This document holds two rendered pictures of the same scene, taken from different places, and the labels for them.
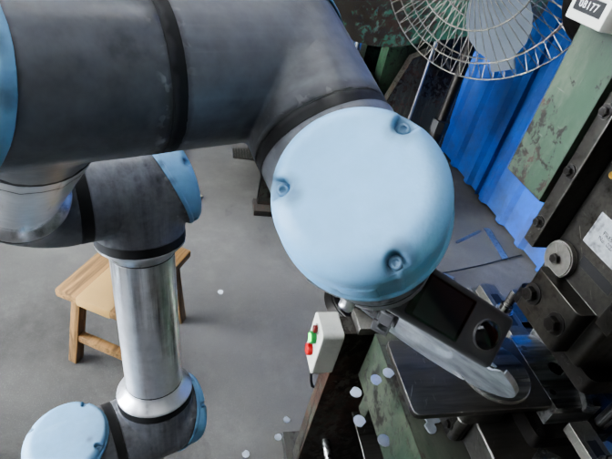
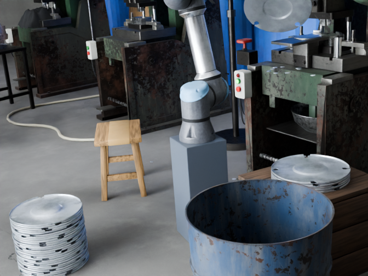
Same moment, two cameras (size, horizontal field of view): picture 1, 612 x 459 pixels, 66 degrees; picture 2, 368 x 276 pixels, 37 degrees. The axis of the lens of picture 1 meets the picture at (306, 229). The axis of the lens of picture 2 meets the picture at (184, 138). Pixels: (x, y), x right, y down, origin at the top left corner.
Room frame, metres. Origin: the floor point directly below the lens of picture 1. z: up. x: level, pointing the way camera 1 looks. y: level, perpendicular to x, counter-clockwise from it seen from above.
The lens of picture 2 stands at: (-1.76, 0.89, 1.17)
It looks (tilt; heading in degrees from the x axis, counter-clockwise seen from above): 18 degrees down; 345
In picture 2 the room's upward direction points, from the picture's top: 4 degrees counter-clockwise
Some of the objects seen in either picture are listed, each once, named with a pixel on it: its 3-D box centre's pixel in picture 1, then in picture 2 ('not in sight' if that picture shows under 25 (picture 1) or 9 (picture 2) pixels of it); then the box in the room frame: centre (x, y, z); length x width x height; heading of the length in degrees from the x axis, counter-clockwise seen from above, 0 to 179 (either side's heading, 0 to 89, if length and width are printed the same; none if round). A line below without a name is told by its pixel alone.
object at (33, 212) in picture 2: not in sight; (46, 209); (0.36, 0.92, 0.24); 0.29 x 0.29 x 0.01
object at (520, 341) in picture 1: (546, 376); (325, 38); (0.59, -0.48, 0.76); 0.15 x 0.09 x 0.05; 19
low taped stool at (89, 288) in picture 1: (129, 305); (121, 159); (1.02, 0.50, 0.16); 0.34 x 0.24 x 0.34; 170
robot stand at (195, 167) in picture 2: not in sight; (200, 187); (0.33, 0.27, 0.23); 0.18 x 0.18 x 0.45; 8
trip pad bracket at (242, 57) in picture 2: not in sight; (247, 67); (0.81, -0.17, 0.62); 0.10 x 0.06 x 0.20; 19
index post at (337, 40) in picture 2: not in sight; (337, 46); (0.38, -0.42, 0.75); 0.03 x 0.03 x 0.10; 19
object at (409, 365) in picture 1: (453, 393); (300, 52); (0.53, -0.32, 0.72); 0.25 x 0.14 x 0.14; 109
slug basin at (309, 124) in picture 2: not in sight; (325, 118); (0.59, -0.48, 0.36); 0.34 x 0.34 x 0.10
